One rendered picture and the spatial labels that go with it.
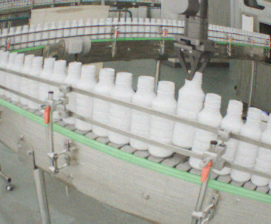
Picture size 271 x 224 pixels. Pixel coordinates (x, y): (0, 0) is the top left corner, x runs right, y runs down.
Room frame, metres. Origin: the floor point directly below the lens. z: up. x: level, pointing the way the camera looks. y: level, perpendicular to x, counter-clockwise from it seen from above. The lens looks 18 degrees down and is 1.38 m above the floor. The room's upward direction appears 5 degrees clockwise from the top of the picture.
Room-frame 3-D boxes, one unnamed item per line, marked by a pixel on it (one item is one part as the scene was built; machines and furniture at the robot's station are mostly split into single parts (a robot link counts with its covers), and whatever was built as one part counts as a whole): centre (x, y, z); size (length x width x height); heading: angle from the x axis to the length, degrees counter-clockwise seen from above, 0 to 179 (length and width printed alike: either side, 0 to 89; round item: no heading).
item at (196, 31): (0.84, -0.12, 1.31); 0.10 x 0.07 x 0.07; 146
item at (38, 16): (5.36, 1.11, 0.59); 1.10 x 0.62 x 1.18; 128
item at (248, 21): (4.66, -1.42, 1.22); 0.23 x 0.04 x 0.32; 38
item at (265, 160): (0.70, -0.31, 1.08); 0.06 x 0.06 x 0.17
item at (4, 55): (1.25, 0.51, 1.08); 0.06 x 0.06 x 0.17
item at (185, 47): (0.84, -0.12, 1.23); 0.07 x 0.07 x 0.09; 56
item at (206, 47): (0.85, -0.12, 1.23); 0.07 x 0.07 x 0.09; 56
